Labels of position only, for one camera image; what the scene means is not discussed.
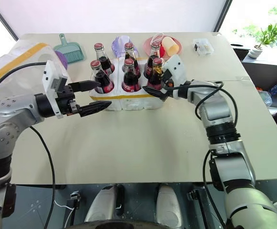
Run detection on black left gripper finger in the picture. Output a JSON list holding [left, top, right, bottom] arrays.
[[68, 80, 102, 93], [77, 100, 113, 118]]

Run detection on green dustpan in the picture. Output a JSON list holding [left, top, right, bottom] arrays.
[[53, 33, 85, 64]]

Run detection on black table clamp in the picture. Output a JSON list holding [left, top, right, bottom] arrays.
[[70, 191, 82, 210], [186, 189, 202, 203]]

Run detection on glass cola bottle red cap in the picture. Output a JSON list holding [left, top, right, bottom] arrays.
[[147, 57, 165, 91], [144, 42, 163, 80], [93, 42, 114, 77], [123, 42, 142, 79], [90, 60, 115, 94], [121, 59, 142, 93]]

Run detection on thin white cable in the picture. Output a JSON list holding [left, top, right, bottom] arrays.
[[54, 199, 75, 229]]

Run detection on silver left robot leg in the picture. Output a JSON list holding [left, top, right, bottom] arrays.
[[84, 185, 125, 224]]

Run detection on clear plastic bag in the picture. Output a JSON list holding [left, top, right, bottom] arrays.
[[0, 42, 70, 114]]

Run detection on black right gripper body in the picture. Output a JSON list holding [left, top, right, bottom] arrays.
[[161, 70, 178, 94]]

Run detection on silver right robot leg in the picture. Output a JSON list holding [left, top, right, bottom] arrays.
[[155, 184, 184, 229]]

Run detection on red plastic piece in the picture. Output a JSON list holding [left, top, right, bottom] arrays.
[[159, 44, 169, 58]]

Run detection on dark window frame bar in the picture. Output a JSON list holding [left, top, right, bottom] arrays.
[[0, 0, 19, 41], [212, 0, 233, 33]]

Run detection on white foam crate yellow tape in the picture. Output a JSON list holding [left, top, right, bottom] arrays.
[[88, 56, 165, 112]]

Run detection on pink plate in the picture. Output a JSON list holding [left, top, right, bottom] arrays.
[[143, 36, 183, 57]]

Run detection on dark round robot waist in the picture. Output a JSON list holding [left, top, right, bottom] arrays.
[[66, 220, 168, 229]]

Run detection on pale yellow cup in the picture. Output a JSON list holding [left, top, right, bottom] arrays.
[[161, 37, 180, 54]]

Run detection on purple round disc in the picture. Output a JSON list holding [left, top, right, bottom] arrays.
[[55, 51, 69, 70]]

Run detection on silver robot leg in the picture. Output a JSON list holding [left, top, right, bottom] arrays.
[[84, 185, 125, 224], [155, 184, 184, 229]]

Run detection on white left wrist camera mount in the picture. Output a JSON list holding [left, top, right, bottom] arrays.
[[42, 60, 70, 119]]

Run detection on white loop band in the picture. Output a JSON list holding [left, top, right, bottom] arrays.
[[152, 33, 165, 44]]

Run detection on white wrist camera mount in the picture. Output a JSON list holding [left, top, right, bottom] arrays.
[[162, 54, 192, 99], [42, 60, 70, 119]]

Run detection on purple translucent plastic holder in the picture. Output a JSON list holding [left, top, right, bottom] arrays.
[[111, 35, 139, 58]]

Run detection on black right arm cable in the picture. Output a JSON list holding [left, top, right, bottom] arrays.
[[164, 80, 238, 229]]

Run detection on small clear plastic box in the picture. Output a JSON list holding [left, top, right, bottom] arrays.
[[192, 38, 215, 57]]

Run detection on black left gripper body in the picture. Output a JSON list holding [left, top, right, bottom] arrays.
[[56, 84, 82, 117]]

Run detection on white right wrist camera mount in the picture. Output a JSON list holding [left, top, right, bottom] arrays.
[[162, 54, 192, 99]]

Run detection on dark side desk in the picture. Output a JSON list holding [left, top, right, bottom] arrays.
[[230, 42, 277, 144]]

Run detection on potted green plant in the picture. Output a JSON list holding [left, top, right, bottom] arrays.
[[247, 23, 277, 59]]

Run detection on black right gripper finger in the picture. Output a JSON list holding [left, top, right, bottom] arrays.
[[142, 86, 170, 101]]

